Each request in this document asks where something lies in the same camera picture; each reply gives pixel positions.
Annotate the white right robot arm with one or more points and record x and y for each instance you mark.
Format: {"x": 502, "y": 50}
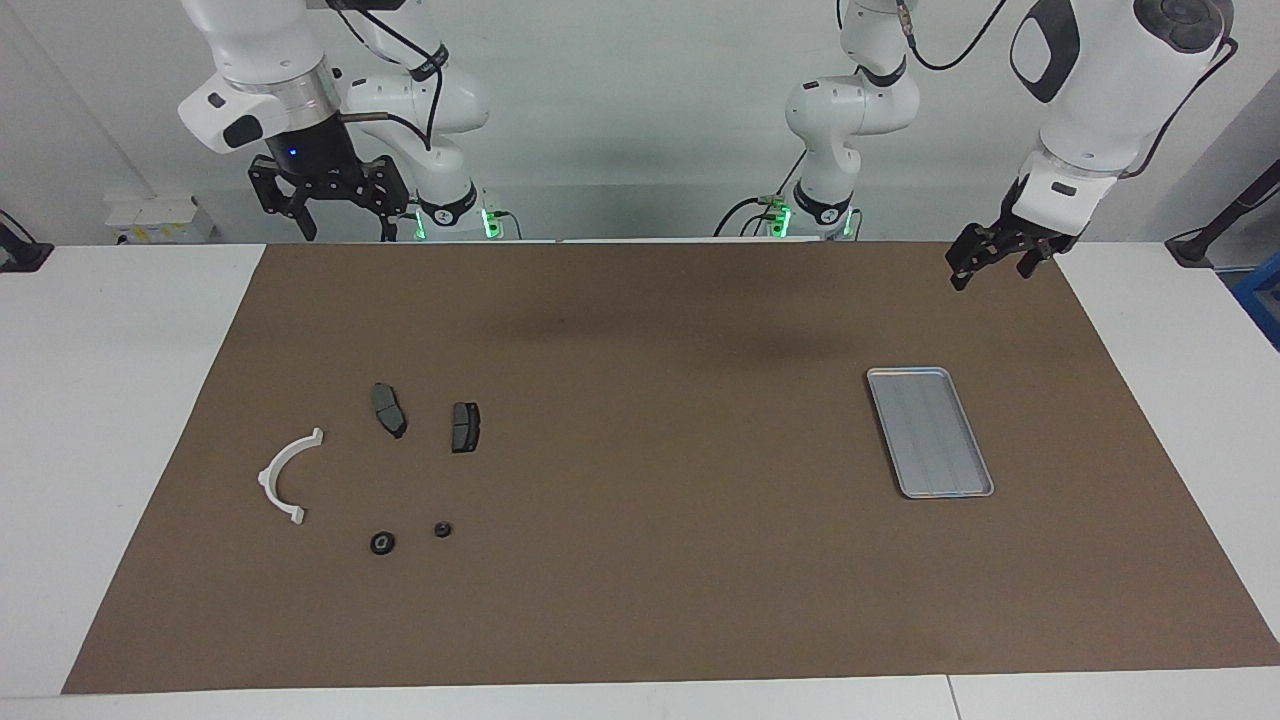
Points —
{"x": 250, "y": 40}

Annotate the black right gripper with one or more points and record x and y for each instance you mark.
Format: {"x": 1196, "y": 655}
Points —
{"x": 315, "y": 155}

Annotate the black clamp mount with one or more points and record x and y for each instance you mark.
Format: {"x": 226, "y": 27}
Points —
{"x": 25, "y": 255}

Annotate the white curved plastic bracket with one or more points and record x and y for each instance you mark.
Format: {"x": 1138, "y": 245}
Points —
{"x": 266, "y": 482}

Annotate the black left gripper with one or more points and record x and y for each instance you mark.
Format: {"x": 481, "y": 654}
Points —
{"x": 1035, "y": 225}

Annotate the large black bearing gear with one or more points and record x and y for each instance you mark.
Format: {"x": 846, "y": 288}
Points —
{"x": 374, "y": 543}

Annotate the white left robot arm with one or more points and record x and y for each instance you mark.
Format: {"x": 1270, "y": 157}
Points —
{"x": 1100, "y": 90}

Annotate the rectangular grey brake pad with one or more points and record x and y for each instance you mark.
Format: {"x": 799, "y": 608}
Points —
{"x": 465, "y": 428}

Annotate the silver metal tray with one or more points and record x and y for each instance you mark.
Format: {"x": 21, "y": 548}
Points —
{"x": 935, "y": 450}

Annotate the curved grey brake pad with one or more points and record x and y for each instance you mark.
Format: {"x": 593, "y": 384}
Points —
{"x": 388, "y": 408}

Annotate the blue crate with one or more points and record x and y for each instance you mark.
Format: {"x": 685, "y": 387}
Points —
{"x": 1262, "y": 300}

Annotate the white box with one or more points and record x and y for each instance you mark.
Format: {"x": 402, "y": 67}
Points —
{"x": 160, "y": 220}

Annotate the brown table mat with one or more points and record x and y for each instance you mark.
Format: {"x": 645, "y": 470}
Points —
{"x": 640, "y": 580}

